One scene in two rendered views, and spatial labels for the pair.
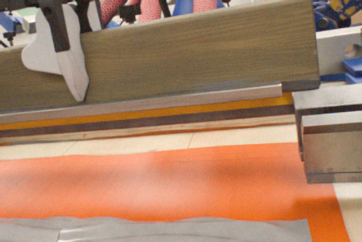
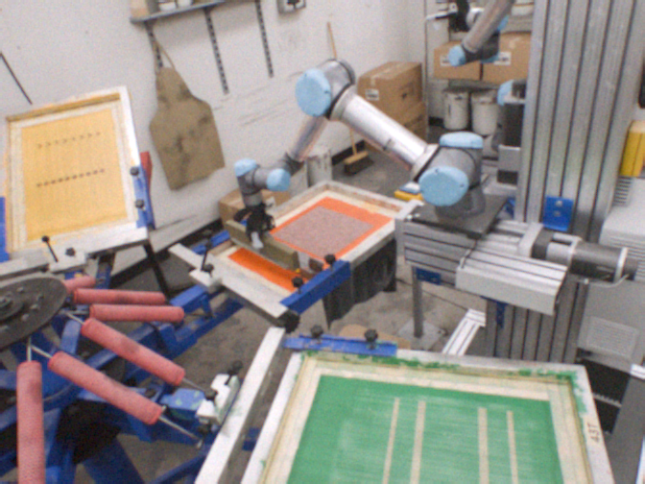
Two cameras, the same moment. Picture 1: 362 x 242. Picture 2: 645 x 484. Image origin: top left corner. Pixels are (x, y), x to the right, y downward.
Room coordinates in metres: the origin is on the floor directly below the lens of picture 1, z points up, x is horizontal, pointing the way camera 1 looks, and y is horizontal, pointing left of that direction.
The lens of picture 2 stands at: (1.56, 1.00, 2.00)
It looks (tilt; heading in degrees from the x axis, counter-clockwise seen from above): 33 degrees down; 210
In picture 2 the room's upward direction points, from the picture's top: 10 degrees counter-clockwise
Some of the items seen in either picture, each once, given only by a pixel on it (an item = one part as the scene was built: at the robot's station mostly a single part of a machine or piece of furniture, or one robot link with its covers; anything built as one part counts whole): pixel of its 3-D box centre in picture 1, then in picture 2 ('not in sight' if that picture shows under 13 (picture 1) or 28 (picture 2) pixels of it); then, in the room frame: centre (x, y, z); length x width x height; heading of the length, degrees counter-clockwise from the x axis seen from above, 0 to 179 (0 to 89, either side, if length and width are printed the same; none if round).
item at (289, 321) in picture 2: not in sight; (286, 320); (0.66, 0.31, 1.02); 0.07 x 0.06 x 0.07; 160
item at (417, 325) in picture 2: not in sight; (416, 269); (-0.37, 0.43, 0.48); 0.22 x 0.22 x 0.96; 70
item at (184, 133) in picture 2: not in sight; (179, 113); (-1.05, -1.53, 1.06); 0.53 x 0.07 x 1.05; 160
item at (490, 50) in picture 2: not in sight; (486, 48); (-0.46, 0.72, 1.55); 0.11 x 0.08 x 0.11; 143
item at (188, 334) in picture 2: not in sight; (233, 304); (0.53, -0.02, 0.89); 1.24 x 0.06 x 0.06; 160
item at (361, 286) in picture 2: not in sight; (356, 277); (0.13, 0.32, 0.79); 0.46 x 0.09 x 0.33; 160
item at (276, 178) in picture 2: not in sight; (274, 177); (0.35, 0.17, 1.35); 0.11 x 0.11 x 0.08; 86
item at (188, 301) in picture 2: not in sight; (196, 297); (0.65, -0.06, 1.02); 0.17 x 0.06 x 0.05; 160
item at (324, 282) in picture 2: not in sight; (317, 286); (0.44, 0.31, 0.98); 0.30 x 0.05 x 0.07; 160
